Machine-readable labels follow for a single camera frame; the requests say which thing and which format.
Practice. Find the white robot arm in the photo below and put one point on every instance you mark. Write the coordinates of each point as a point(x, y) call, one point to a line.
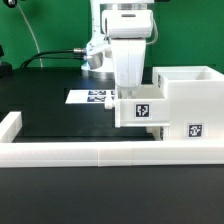
point(121, 30)

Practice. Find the black device at left edge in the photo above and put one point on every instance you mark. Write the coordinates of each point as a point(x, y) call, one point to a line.
point(5, 67)

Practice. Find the white front drawer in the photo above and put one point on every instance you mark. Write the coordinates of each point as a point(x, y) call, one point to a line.
point(157, 132)

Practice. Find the white U-shaped fence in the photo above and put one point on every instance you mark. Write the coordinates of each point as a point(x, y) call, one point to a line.
point(100, 154)

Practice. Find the white drawer cabinet box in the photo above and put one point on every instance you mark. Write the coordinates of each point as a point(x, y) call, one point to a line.
point(196, 96)

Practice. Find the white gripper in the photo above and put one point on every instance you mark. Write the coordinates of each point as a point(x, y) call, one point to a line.
point(128, 57)

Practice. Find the printed marker sheet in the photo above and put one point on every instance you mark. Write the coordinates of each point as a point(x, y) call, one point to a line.
point(89, 96)

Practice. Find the white drawer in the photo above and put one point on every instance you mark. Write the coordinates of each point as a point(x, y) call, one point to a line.
point(157, 132)
point(146, 108)

